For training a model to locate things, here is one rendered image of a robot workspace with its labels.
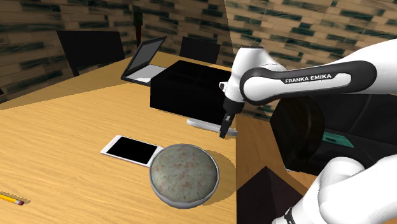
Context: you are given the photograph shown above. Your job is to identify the white flat plate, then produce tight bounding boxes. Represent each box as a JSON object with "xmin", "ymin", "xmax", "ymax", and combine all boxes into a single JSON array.
[{"xmin": 186, "ymin": 117, "xmax": 239, "ymax": 137}]

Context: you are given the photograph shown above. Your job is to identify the large black box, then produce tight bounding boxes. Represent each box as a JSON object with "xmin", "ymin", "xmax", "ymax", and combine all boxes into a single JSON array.
[{"xmin": 150, "ymin": 59, "xmax": 237, "ymax": 126}]

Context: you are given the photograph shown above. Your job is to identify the small black chair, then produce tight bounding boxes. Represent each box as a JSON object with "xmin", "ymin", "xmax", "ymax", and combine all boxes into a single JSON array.
[{"xmin": 179, "ymin": 36, "xmax": 221, "ymax": 65}]

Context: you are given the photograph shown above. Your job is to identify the black sofa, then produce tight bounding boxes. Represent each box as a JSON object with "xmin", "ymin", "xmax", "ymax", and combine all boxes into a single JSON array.
[{"xmin": 268, "ymin": 93, "xmax": 397, "ymax": 177}]

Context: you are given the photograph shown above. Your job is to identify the grey bowl with speckled filling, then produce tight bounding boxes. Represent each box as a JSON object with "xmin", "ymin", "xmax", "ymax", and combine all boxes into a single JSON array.
[{"xmin": 149, "ymin": 143, "xmax": 221, "ymax": 209}]

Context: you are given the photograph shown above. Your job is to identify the open grey laptop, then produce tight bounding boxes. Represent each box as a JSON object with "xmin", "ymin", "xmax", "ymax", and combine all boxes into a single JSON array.
[{"xmin": 120, "ymin": 36, "xmax": 168, "ymax": 87}]

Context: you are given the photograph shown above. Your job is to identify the dark robot stand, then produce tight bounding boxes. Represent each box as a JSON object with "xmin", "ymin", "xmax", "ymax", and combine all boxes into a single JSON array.
[{"xmin": 236, "ymin": 165, "xmax": 305, "ymax": 224}]

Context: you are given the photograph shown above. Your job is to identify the white phone with black screen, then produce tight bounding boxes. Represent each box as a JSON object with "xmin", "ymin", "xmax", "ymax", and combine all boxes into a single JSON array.
[{"xmin": 100, "ymin": 134, "xmax": 165, "ymax": 168}]

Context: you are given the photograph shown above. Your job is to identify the wide black chair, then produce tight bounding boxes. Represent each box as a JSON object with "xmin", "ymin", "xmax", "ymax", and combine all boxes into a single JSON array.
[{"xmin": 57, "ymin": 30, "xmax": 126, "ymax": 78}]

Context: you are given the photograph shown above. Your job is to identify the wooden table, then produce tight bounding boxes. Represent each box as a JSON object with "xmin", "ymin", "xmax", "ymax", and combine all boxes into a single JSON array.
[{"xmin": 0, "ymin": 50, "xmax": 239, "ymax": 224}]

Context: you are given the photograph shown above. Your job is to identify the yellow pencil with red eraser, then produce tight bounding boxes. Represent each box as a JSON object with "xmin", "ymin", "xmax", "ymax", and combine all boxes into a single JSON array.
[{"xmin": 0, "ymin": 192, "xmax": 25, "ymax": 206}]

